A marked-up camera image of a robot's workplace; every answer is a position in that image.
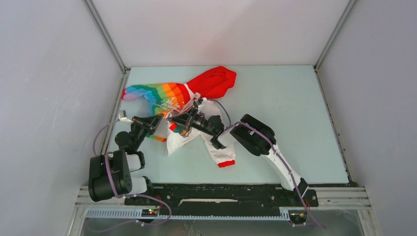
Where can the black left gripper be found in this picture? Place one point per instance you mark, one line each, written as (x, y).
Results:
(148, 124)

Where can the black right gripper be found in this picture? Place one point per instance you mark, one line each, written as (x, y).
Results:
(183, 120)

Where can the rainbow white red hooded jacket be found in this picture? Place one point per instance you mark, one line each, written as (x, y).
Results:
(171, 98)

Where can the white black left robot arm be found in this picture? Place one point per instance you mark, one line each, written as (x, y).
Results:
(109, 174)

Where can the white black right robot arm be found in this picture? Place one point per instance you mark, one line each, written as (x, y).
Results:
(256, 137)

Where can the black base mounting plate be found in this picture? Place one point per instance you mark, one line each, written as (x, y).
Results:
(173, 193)

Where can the white toothed cable strip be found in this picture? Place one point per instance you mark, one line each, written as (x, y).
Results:
(138, 213)

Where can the aluminium frame rail left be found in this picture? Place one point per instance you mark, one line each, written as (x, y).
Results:
(104, 146)

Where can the aluminium frame rail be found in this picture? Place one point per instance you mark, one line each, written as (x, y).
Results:
(351, 4)
(104, 146)

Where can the aluminium front frame rails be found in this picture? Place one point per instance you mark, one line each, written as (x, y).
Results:
(317, 198)

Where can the aluminium frame rail right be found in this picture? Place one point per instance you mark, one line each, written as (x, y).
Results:
(351, 4)

